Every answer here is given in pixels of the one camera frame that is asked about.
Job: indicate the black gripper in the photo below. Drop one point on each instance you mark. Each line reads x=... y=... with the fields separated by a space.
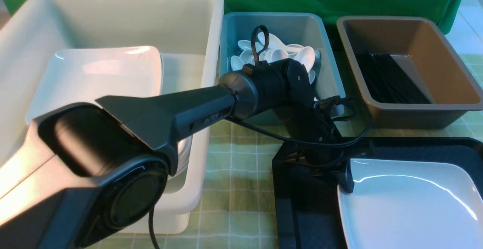
x=315 y=135

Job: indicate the white square rice plate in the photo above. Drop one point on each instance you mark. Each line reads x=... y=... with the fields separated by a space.
x=411 y=205

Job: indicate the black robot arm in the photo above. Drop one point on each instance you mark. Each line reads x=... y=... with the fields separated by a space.
x=86 y=171

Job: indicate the top white stacked square plate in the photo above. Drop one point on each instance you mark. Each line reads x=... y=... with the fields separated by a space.
x=84 y=75

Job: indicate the black serving tray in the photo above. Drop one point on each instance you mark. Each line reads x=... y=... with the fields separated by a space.
x=307 y=208

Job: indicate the black chopsticks pile in bin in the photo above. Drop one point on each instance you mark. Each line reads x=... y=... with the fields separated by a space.
x=387 y=82

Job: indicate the green checked tablecloth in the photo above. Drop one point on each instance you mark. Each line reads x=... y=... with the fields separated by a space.
x=236 y=209

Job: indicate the brown plastic bin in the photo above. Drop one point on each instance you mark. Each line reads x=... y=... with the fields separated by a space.
x=425 y=55

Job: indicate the white spoon top of pile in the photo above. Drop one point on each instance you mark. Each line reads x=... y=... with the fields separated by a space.
x=275 y=43

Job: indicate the teal plastic bin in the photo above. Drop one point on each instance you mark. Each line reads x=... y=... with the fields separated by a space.
x=291 y=28

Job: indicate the large white plastic tub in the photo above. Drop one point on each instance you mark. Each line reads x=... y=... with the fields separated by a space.
x=186 y=32

